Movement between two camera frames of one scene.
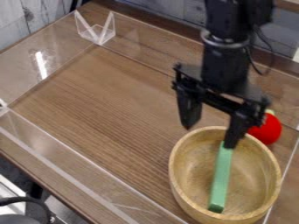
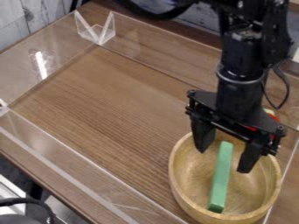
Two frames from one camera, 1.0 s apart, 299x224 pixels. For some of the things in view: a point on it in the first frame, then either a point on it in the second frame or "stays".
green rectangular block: x=219 y=192 stays
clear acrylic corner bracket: x=98 y=33 stays
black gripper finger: x=238 y=128 -> x=250 y=157
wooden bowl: x=255 y=177 stays
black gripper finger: x=190 y=104 -> x=203 y=132
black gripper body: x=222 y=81 -> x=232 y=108
